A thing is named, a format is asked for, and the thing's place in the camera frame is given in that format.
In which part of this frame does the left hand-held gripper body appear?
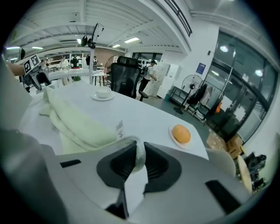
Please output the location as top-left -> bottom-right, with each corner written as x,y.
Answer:
22,53 -> 42,85

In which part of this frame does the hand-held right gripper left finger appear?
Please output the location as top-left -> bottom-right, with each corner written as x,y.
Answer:
43,141 -> 138,219

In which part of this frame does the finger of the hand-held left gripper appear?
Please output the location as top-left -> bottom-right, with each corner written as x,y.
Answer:
29,73 -> 42,91
35,71 -> 52,86

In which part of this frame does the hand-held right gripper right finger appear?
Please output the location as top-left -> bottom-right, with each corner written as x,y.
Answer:
130,142 -> 252,224

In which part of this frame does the light green cloth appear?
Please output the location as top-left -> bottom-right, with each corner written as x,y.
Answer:
38,86 -> 147,175

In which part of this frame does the person's left forearm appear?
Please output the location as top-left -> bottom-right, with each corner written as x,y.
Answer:
6,63 -> 25,76

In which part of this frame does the grey shell chair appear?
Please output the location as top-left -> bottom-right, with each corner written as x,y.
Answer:
205,147 -> 237,178

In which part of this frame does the white metal shelving rack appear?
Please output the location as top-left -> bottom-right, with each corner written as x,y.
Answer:
45,23 -> 110,87

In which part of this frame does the round wooden table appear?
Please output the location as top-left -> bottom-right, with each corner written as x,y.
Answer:
237,154 -> 253,195

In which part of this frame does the stack of cardboard boxes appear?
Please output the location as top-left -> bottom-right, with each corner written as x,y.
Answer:
206,128 -> 244,160

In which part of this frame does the black standing fan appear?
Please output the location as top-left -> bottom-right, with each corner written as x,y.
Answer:
173,74 -> 203,115
104,55 -> 119,86

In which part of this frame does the black mesh office chair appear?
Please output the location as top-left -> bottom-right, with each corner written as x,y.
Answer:
109,55 -> 150,102

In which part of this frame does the black clothes rack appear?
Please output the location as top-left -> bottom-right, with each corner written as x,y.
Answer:
185,82 -> 225,127

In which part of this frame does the black metal bench rack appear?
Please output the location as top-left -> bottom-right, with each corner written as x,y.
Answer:
168,85 -> 187,103

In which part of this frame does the white locker cabinet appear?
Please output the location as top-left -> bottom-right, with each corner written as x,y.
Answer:
145,63 -> 182,99

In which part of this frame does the black box on shelf post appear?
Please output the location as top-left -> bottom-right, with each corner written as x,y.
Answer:
87,36 -> 97,49

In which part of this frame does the blue wall poster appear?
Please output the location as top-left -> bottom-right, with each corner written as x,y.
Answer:
196,62 -> 207,74

